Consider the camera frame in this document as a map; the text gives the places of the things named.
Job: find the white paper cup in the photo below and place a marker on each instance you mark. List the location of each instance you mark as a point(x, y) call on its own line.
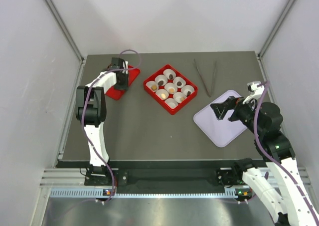
point(149, 85)
point(168, 86)
point(187, 88)
point(171, 103)
point(159, 92)
point(178, 95)
point(169, 71)
point(177, 79)
point(161, 77)

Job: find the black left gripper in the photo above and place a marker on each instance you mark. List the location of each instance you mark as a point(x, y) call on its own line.
point(123, 86)

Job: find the red chocolate box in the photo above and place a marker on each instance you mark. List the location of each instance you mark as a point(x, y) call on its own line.
point(161, 102)

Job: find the red box lid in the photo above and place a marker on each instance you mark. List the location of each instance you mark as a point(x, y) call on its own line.
point(117, 94)

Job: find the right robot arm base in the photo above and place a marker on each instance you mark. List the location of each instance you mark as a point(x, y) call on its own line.
point(233, 176)

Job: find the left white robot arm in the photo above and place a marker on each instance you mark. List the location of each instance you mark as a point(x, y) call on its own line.
point(91, 111)

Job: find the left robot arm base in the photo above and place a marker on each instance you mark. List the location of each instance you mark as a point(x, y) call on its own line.
point(101, 176)

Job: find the lavender tray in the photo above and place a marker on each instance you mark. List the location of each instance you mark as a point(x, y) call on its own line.
point(220, 132)

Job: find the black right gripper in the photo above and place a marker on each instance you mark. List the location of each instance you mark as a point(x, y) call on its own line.
point(221, 109)

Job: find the aluminium cable duct rail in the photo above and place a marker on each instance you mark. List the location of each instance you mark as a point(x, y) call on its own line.
point(69, 183)

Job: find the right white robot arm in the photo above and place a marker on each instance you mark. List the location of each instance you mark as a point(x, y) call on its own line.
point(290, 204)

